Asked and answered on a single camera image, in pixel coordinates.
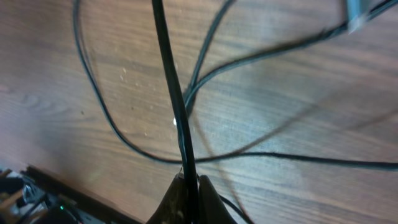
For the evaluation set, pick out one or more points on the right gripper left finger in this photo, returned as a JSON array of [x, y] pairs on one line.
[[173, 207]]

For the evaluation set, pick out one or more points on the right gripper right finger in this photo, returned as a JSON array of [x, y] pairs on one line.
[[211, 208]]

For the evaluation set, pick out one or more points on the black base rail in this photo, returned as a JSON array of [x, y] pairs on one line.
[[84, 202]]

